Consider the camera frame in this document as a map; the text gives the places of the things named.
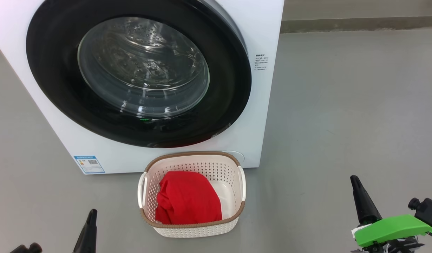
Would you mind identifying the grey skirting board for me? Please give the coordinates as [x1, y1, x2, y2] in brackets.
[280, 16, 432, 34]

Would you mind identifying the black round glass washer door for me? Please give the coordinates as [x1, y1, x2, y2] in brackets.
[26, 0, 252, 148]

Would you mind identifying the white washing machine body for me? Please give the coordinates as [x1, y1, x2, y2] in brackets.
[0, 0, 285, 175]

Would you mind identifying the round white filter cover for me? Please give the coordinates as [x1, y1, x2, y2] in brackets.
[221, 151, 245, 165]

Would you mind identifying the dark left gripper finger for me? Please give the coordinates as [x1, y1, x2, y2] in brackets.
[73, 209, 98, 253]

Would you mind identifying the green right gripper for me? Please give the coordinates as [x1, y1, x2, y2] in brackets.
[350, 175, 432, 253]

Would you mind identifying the blue energy label sticker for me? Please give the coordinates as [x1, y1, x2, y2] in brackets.
[73, 155, 105, 174]

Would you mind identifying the cream basket with brown rim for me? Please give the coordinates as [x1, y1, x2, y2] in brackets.
[137, 151, 247, 238]

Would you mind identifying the black text sticker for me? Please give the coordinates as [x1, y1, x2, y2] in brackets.
[255, 54, 268, 72]

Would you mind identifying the red and white garment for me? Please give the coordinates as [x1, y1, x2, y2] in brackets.
[155, 171, 223, 225]

